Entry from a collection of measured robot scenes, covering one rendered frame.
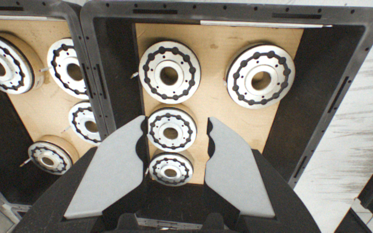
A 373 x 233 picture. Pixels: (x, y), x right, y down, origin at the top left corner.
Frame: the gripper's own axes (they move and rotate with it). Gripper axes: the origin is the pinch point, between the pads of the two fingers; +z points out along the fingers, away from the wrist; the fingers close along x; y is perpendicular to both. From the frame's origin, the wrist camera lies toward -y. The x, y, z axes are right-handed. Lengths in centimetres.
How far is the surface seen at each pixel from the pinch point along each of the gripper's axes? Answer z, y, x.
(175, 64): 13.6, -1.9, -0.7
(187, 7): 7.1, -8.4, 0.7
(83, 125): 15.6, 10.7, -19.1
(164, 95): 14.7, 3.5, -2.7
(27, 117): 21.0, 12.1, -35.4
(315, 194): 25, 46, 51
